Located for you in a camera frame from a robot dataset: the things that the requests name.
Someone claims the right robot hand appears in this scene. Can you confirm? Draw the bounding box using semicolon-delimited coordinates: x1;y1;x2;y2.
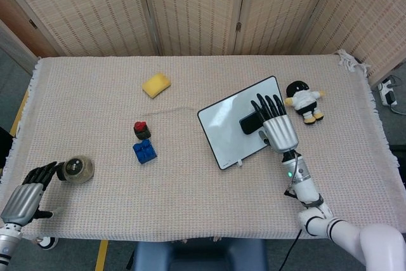
250;93;301;154

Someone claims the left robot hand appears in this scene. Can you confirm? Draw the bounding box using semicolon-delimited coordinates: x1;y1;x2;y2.
0;161;58;226

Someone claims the white power strip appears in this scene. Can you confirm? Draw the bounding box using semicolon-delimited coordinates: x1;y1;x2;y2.
379;79;399;107

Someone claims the black eraser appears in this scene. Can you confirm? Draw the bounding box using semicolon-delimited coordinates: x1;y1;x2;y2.
239;110;266;135

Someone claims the blue building block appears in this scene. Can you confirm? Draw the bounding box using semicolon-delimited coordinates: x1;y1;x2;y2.
132;138;159;166

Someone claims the red and black block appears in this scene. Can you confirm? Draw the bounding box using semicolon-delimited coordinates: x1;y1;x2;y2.
133;121;152;140

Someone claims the pink waffle tablecloth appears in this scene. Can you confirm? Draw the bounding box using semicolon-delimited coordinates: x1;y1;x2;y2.
0;49;400;242

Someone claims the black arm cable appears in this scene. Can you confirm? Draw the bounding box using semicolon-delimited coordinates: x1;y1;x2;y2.
283;152;305;271

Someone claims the black and white plush toy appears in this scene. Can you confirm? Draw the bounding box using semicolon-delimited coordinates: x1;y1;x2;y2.
284;80;327;125

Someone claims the woven folding screen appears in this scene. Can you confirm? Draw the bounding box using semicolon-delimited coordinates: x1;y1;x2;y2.
0;0;406;85

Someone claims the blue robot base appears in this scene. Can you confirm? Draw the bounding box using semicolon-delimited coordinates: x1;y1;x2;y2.
126;238;269;271

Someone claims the small whiteboard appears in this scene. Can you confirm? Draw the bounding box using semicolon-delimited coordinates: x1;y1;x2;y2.
197;76;284;171

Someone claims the yellow sponge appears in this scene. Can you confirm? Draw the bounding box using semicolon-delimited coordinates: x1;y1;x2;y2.
141;73;172;99

